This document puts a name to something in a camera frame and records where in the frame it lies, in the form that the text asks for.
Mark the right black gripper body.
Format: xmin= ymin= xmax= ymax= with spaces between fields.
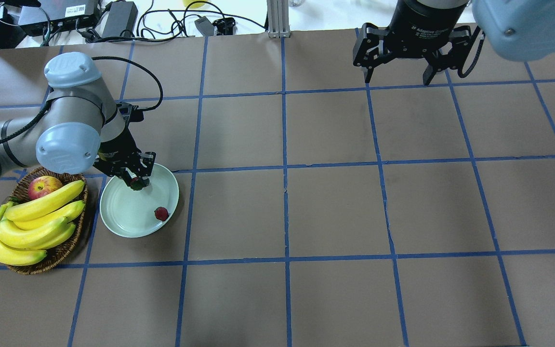
xmin=353 ymin=0 xmax=485 ymax=78

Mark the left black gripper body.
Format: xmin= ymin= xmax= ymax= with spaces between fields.
xmin=94 ymin=131 xmax=156 ymax=178

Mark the strawberry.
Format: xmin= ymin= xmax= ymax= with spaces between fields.
xmin=129 ymin=176 xmax=150 ymax=191
xmin=154 ymin=206 xmax=170 ymax=222

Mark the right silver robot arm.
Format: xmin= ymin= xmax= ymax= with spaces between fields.
xmin=352 ymin=0 xmax=555 ymax=85

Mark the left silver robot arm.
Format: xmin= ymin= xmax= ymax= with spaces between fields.
xmin=0 ymin=52 xmax=156 ymax=191

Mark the light green plate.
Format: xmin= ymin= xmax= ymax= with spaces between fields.
xmin=99 ymin=164 xmax=179 ymax=239

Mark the red yellow apple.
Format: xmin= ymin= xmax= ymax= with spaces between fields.
xmin=27 ymin=175 xmax=64 ymax=200

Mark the brown wicker basket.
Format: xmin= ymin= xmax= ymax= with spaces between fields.
xmin=4 ymin=166 xmax=89 ymax=275

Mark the yellow banana bunch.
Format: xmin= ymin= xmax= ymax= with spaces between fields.
xmin=0 ymin=179 xmax=86 ymax=267

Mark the black power adapter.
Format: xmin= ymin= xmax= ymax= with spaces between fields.
xmin=101 ymin=0 xmax=138 ymax=38

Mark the grey small adapter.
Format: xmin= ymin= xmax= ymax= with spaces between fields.
xmin=194 ymin=17 xmax=216 ymax=37

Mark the aluminium frame post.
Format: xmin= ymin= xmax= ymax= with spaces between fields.
xmin=266 ymin=0 xmax=291 ymax=38

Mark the black cable bundle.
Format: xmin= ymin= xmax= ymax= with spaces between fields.
xmin=135 ymin=0 xmax=267 ymax=41

